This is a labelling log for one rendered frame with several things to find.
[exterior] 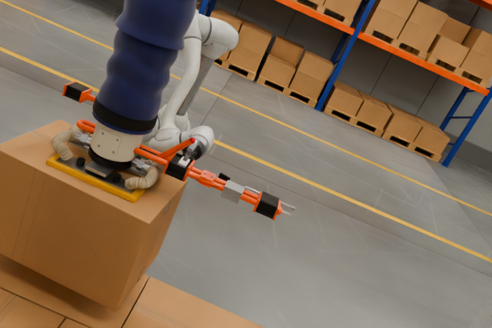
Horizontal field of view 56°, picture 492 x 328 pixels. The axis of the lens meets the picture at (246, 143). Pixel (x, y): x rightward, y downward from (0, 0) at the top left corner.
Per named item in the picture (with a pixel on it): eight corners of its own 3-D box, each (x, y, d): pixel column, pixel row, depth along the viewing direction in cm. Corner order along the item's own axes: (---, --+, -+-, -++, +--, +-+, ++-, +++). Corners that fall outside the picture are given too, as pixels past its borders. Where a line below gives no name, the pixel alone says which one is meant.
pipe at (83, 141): (50, 153, 161) (53, 139, 159) (84, 132, 185) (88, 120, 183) (139, 192, 161) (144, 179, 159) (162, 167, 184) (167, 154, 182)
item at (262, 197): (252, 211, 166) (258, 200, 164) (255, 202, 172) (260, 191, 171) (274, 220, 165) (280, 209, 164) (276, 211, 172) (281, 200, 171)
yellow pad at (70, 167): (45, 164, 161) (47, 151, 159) (60, 154, 170) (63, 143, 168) (134, 203, 160) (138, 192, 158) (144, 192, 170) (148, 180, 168)
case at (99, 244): (-29, 239, 171) (-8, 146, 157) (39, 196, 209) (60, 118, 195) (115, 312, 167) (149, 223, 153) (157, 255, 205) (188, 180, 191)
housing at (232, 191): (220, 196, 167) (224, 186, 165) (223, 189, 173) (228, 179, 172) (237, 204, 167) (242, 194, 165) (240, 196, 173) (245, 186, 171)
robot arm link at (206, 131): (213, 154, 195) (184, 159, 197) (220, 142, 209) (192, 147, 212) (206, 129, 192) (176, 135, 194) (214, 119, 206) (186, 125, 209)
